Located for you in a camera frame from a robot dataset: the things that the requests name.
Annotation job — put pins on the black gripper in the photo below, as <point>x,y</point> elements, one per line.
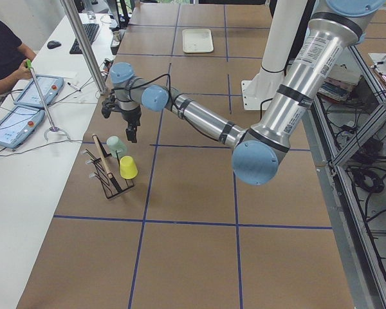
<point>130,116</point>

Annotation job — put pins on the pale green plastic cup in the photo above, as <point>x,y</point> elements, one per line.
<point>117,148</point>

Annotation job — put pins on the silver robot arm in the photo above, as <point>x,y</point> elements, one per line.
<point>258,150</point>

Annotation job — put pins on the yellow plastic cup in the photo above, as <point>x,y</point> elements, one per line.
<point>128,168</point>

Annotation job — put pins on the metal cup on desk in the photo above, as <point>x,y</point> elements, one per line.
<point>116,39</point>

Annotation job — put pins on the cream bear tray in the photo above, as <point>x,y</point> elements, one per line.
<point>197,41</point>

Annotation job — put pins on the upper orange black connector box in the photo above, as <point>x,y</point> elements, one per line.
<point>107,63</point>

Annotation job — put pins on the black marker pen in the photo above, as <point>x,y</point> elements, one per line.
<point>76,88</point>

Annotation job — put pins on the black computer mouse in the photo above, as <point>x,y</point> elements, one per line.
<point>53,44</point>

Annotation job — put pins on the lower teach pendant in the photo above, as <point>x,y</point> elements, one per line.
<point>18,125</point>

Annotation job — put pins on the seated person black shirt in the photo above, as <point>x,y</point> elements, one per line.
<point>13,56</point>

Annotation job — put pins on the stack of books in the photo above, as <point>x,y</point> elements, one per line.
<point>339,83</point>

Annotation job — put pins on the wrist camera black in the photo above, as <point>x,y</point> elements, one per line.
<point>109,106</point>

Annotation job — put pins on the black wire cup rack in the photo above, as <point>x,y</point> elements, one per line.
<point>110,185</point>

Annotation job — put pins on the aluminium frame post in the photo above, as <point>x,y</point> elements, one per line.
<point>78,29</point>

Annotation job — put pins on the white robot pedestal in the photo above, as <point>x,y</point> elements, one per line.
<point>288,30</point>

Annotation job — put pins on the aluminium side frame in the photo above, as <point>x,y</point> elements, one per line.
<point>348,141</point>

